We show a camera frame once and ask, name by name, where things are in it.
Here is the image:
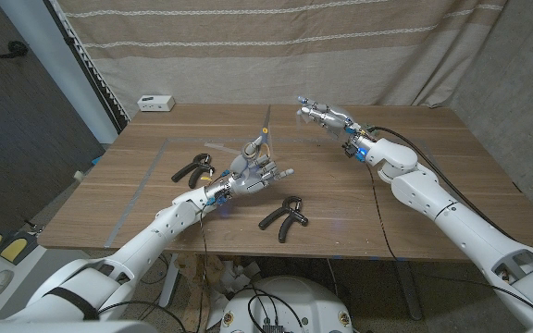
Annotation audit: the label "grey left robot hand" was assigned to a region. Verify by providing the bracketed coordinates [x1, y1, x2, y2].
[204, 134, 295, 203]

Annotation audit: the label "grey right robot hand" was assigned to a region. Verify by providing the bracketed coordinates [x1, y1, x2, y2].
[296, 95, 368, 143]

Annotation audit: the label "stretched clear tape strip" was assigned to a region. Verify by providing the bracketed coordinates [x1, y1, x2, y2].
[204, 108, 314, 158]

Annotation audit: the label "orange grey handled scissors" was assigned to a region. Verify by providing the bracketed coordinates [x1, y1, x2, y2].
[242, 105, 273, 161]

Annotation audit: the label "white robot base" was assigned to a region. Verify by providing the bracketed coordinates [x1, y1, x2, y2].
[219, 276, 354, 333]

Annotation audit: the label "black hand grip exerciser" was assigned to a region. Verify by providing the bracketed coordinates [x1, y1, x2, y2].
[258, 195, 309, 244]
[170, 154, 217, 190]

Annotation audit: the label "beige striped curtain backdrop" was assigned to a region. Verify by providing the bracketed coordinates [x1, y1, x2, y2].
[48, 0, 511, 119]

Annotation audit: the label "crumpled white paper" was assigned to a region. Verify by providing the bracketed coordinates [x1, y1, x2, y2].
[208, 258, 263, 329]

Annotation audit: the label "white power strip box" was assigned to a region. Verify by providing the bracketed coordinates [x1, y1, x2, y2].
[137, 94, 177, 113]

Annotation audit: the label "white table leg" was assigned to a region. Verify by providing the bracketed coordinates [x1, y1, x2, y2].
[158, 252, 180, 310]

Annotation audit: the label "brown cardboard piece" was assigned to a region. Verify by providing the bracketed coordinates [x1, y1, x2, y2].
[176, 253, 224, 333]

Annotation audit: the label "grey table leg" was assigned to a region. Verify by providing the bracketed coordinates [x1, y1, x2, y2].
[393, 259, 425, 321]

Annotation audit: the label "dark grey door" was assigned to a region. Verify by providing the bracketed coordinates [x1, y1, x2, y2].
[0, 0, 106, 232]

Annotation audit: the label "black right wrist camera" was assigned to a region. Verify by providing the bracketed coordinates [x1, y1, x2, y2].
[342, 142, 368, 163]

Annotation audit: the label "thin black arm wire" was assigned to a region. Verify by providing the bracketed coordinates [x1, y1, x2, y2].
[366, 161, 533, 320]
[97, 203, 217, 333]

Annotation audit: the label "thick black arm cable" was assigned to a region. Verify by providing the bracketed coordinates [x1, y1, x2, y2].
[367, 126, 517, 241]

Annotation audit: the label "black looped base cable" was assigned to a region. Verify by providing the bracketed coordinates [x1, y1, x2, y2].
[244, 286, 304, 332]

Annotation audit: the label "black floor cable loop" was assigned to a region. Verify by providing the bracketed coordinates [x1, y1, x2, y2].
[135, 252, 170, 286]

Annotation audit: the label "black zigzag curtain rail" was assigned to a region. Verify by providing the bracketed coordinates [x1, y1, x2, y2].
[43, 0, 131, 135]

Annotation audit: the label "white door frame post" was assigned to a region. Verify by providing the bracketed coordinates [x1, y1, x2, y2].
[0, 0, 119, 144]

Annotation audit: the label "black door handle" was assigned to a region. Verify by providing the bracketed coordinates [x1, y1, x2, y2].
[0, 40, 30, 60]

